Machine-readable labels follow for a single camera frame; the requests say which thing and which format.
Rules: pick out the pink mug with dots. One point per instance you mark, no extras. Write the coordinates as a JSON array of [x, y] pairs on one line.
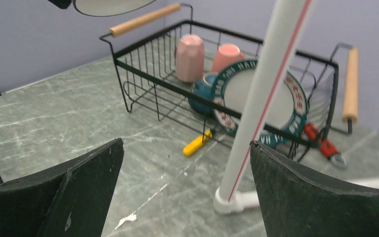
[[226, 55], [189, 58]]

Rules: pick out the yellow handled utensil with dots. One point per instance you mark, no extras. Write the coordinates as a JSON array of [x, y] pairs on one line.
[[198, 142]]

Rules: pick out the red handled scissors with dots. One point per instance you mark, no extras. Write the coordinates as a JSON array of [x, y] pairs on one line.
[[325, 146]]

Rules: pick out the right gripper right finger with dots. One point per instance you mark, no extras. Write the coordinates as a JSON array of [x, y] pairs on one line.
[[298, 201]]

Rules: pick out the white pvc pipe frame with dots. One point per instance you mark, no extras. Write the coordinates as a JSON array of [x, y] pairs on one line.
[[319, 78]]

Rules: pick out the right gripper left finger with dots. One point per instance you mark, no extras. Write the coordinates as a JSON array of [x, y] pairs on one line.
[[70, 199]]

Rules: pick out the dark bowl cream inside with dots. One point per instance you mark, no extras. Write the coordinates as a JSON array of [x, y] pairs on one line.
[[203, 88]]

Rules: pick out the black wire dish rack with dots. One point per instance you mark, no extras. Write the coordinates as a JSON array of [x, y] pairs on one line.
[[147, 77]]

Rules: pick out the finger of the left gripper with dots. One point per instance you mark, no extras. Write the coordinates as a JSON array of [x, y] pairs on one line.
[[61, 4]]

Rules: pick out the green rimmed white plate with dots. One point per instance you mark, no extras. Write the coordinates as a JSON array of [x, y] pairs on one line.
[[290, 109]]

